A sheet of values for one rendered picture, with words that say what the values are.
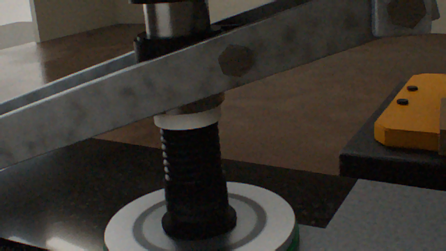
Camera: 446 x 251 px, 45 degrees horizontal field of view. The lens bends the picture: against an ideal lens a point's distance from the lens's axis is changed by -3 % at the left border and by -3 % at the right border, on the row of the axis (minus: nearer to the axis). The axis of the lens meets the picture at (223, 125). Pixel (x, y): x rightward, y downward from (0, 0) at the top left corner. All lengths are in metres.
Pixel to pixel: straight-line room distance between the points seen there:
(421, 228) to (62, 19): 8.36
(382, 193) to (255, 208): 0.18
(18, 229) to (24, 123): 0.22
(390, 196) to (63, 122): 0.41
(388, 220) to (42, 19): 8.12
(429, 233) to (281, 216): 0.17
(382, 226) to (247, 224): 0.16
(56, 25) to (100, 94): 8.25
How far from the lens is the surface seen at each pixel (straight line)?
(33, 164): 0.95
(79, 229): 0.71
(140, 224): 0.63
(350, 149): 1.16
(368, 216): 0.67
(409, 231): 0.65
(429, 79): 1.55
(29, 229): 0.73
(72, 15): 8.95
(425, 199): 0.72
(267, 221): 0.61
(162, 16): 0.52
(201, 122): 0.54
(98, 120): 0.53
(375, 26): 0.48
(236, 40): 0.49
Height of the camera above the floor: 1.17
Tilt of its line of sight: 19 degrees down
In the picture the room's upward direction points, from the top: 5 degrees counter-clockwise
